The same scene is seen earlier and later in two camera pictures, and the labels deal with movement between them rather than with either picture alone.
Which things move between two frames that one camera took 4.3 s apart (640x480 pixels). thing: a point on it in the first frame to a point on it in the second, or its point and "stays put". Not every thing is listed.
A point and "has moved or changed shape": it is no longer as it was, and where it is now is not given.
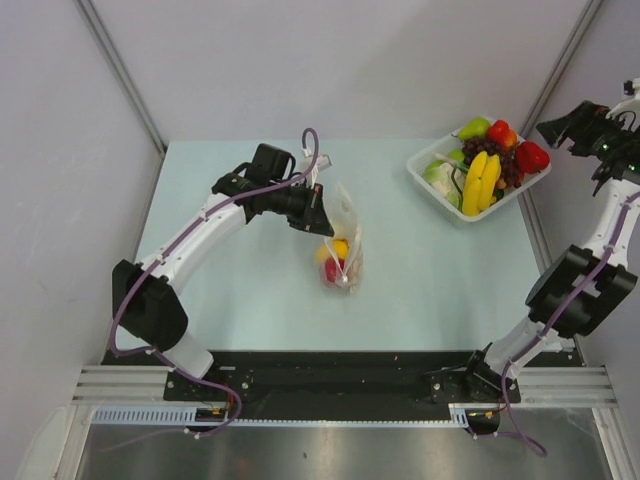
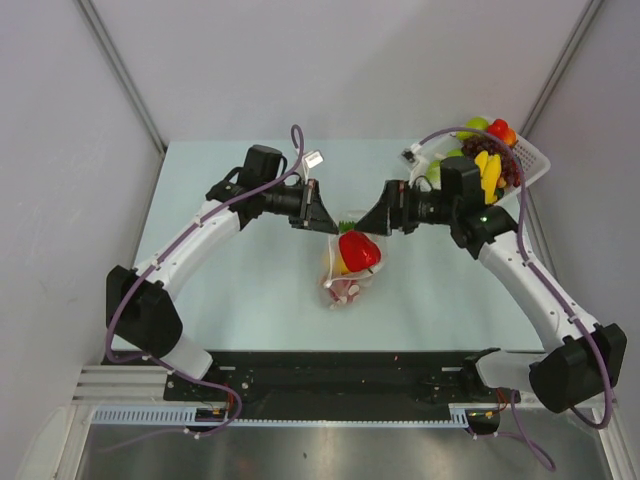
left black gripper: [310, 218] stays put
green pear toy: [476, 127] stays put
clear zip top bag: [342, 259] has moved or changed shape
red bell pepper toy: [531, 158] to [358, 251]
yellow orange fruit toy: [341, 248] to [338, 265]
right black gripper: [587, 121] to [393, 212]
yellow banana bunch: [481, 183] stays put
